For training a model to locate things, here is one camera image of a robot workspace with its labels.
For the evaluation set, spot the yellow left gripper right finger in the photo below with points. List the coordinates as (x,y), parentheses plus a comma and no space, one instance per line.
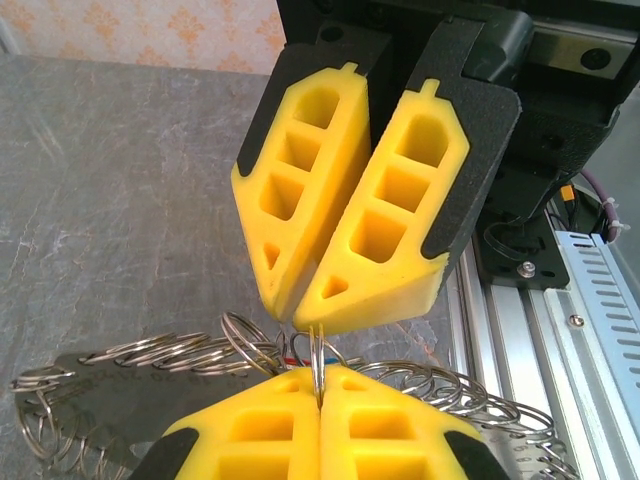
(340,405)

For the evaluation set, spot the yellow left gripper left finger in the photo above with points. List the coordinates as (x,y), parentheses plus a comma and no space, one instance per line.
(300,405)

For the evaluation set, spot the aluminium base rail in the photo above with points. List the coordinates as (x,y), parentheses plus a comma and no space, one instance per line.
(520,360)

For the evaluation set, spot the steel split keyring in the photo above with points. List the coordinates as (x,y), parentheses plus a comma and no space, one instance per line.
(318,365)

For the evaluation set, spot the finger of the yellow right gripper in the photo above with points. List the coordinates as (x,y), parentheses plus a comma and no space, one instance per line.
(450,190)
(345,150)

